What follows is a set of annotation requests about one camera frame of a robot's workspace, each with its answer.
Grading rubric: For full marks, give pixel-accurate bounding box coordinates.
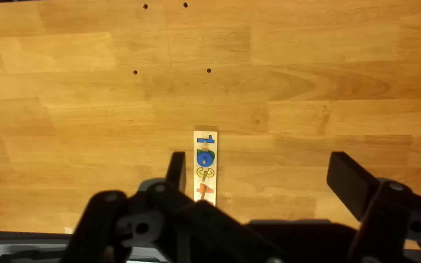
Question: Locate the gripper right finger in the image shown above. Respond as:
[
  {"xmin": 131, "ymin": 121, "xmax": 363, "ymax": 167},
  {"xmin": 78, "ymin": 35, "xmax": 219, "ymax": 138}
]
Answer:
[{"xmin": 326, "ymin": 151, "xmax": 421, "ymax": 263}]

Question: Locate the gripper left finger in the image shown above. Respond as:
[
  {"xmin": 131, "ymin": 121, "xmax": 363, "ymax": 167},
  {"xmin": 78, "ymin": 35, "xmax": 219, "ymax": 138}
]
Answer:
[{"xmin": 60, "ymin": 152, "xmax": 285, "ymax": 263}]

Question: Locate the wooden number peg board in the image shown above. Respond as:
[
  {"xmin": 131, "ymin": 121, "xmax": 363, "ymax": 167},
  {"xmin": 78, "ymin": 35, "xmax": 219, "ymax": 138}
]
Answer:
[{"xmin": 193, "ymin": 130, "xmax": 218, "ymax": 207}]

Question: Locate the blue ring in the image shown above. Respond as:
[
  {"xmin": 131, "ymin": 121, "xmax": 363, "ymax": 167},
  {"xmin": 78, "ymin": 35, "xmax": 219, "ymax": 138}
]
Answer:
[{"xmin": 197, "ymin": 150, "xmax": 215, "ymax": 168}]

